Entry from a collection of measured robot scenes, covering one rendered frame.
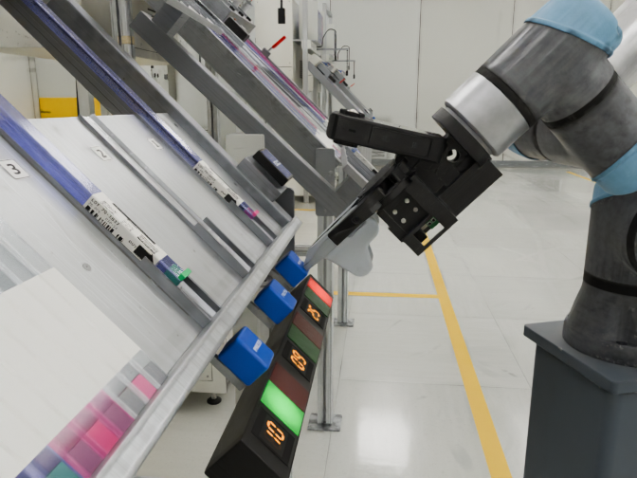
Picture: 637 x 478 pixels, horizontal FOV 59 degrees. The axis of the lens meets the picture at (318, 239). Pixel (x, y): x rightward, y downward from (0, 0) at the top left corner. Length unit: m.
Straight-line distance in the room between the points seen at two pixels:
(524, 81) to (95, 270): 0.39
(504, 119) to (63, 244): 0.38
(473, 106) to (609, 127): 0.12
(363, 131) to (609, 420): 0.47
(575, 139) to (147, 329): 0.42
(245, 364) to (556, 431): 0.58
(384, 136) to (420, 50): 7.57
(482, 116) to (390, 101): 7.53
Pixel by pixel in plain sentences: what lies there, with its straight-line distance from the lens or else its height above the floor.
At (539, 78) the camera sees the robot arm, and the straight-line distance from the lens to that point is 0.55.
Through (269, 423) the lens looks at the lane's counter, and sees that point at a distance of 0.39.
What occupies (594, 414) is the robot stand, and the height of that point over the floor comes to 0.49.
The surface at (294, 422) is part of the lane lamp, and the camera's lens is 0.41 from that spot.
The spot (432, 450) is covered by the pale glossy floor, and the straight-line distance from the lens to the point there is 1.57.
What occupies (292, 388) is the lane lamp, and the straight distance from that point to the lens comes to 0.44.
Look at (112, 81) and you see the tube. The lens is 0.63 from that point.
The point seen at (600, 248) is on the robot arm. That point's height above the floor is 0.69.
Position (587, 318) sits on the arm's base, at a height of 0.59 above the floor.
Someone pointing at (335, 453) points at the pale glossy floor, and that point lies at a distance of 1.53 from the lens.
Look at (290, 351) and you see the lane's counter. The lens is 0.48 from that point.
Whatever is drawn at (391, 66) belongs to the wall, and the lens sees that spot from 8.08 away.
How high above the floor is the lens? 0.86
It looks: 13 degrees down
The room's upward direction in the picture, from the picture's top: straight up
